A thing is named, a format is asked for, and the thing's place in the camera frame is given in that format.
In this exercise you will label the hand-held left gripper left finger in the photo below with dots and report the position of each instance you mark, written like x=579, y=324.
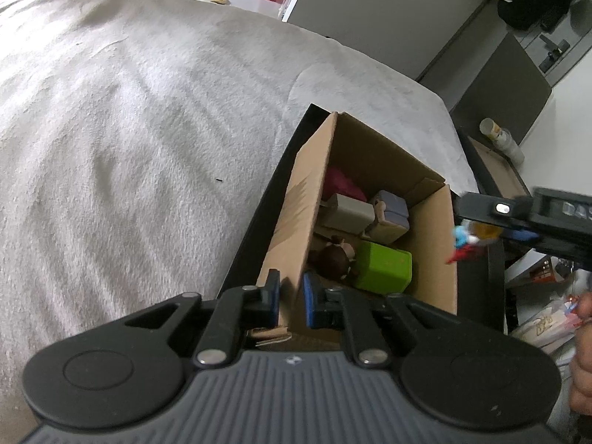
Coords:
x=273, y=301

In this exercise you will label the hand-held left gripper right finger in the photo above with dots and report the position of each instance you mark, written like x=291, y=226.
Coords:
x=309, y=306

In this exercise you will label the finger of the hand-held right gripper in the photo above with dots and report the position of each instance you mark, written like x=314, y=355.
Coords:
x=481, y=206
x=520, y=236

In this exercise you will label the red and blue figurine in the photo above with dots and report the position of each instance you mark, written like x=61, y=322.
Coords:
x=462, y=240

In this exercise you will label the green hexagonal box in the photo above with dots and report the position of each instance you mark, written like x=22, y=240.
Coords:
x=384, y=266

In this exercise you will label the purple grey cube figurine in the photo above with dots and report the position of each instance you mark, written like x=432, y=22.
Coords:
x=391, y=203

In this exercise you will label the beige toy block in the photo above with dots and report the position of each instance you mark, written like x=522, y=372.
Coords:
x=349, y=212

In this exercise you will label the brown cardboard box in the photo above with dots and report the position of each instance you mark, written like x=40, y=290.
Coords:
x=300, y=203

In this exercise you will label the pink dinosaur figurine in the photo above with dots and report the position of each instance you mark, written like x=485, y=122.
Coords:
x=340, y=182

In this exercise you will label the person's right hand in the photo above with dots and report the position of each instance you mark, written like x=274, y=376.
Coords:
x=583, y=374

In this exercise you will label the brown haired figurine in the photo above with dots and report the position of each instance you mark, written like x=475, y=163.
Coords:
x=330, y=259

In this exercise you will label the white bottle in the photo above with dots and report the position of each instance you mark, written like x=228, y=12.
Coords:
x=502, y=141

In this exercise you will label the white plastic bag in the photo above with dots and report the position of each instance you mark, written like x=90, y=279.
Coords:
x=545, y=323

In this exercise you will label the grey board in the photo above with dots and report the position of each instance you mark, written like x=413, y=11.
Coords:
x=504, y=88

